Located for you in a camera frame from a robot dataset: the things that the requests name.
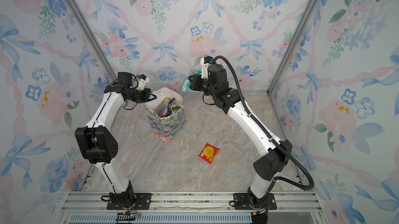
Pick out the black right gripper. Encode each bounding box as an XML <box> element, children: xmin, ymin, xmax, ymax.
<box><xmin>188</xmin><ymin>76</ymin><xmax>218</xmax><ymax>101</ymax></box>

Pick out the aluminium left corner post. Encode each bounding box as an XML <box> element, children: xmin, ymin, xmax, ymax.
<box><xmin>64</xmin><ymin>0</ymin><xmax>116</xmax><ymax>80</ymax></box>

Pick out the teal mint candy bag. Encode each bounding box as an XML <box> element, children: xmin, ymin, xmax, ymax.
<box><xmin>180</xmin><ymin>76</ymin><xmax>191</xmax><ymax>93</ymax></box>

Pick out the pink berry candy bag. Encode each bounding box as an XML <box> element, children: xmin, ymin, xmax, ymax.
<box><xmin>159</xmin><ymin>97</ymin><xmax>176</xmax><ymax>118</ymax></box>

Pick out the aluminium corner post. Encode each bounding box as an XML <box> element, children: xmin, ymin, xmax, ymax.
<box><xmin>267</xmin><ymin>0</ymin><xmax>320</xmax><ymax>97</ymax></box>
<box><xmin>64</xmin><ymin>0</ymin><xmax>116</xmax><ymax>80</ymax></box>

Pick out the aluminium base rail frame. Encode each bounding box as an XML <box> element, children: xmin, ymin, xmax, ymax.
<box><xmin>55</xmin><ymin>191</ymin><xmax>327</xmax><ymax>224</ymax></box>

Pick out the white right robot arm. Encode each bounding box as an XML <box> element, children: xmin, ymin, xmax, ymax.
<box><xmin>189</xmin><ymin>73</ymin><xmax>292</xmax><ymax>209</ymax></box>

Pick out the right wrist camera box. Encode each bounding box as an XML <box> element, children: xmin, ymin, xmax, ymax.
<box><xmin>207</xmin><ymin>64</ymin><xmax>229</xmax><ymax>88</ymax></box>

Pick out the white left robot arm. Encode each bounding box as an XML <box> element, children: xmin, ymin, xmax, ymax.
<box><xmin>75</xmin><ymin>84</ymin><xmax>151</xmax><ymax>202</ymax></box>

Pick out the aluminium right corner post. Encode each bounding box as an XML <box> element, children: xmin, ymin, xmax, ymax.
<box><xmin>267</xmin><ymin>0</ymin><xmax>320</xmax><ymax>97</ymax></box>

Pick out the red candy bag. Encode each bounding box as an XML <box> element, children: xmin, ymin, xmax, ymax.
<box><xmin>199</xmin><ymin>143</ymin><xmax>219</xmax><ymax>164</ymax></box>

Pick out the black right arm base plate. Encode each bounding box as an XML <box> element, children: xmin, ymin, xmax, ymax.
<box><xmin>230</xmin><ymin>193</ymin><xmax>277</xmax><ymax>211</ymax></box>

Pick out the green lime candy bag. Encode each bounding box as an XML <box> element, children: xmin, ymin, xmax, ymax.
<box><xmin>171</xmin><ymin>104</ymin><xmax>182</xmax><ymax>114</ymax></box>

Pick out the floral paper gift bag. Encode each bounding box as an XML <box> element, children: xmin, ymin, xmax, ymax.
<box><xmin>145</xmin><ymin>88</ymin><xmax>187</xmax><ymax>142</ymax></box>

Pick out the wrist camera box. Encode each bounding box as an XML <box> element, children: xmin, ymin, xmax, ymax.
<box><xmin>116</xmin><ymin>72</ymin><xmax>133</xmax><ymax>87</ymax></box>
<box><xmin>207</xmin><ymin>64</ymin><xmax>229</xmax><ymax>88</ymax></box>

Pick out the black corrugated cable hose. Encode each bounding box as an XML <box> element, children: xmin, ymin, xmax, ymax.
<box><xmin>213</xmin><ymin>55</ymin><xmax>315</xmax><ymax>191</ymax></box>

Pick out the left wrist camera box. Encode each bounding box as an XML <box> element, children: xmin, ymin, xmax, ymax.
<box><xmin>116</xmin><ymin>72</ymin><xmax>133</xmax><ymax>87</ymax></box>

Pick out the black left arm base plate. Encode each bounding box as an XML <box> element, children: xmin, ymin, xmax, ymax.
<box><xmin>107</xmin><ymin>192</ymin><xmax>152</xmax><ymax>210</ymax></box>

